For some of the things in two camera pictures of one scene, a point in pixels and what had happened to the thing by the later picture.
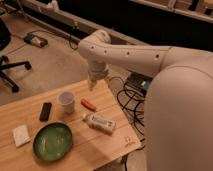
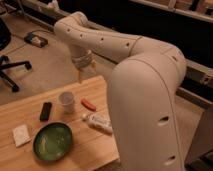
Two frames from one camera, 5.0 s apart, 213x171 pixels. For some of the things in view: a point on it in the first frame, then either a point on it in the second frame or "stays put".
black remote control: x=45 y=112 stays put
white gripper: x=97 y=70 -> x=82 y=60
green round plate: x=52 y=141 stays put
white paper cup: x=66 y=100 stays put
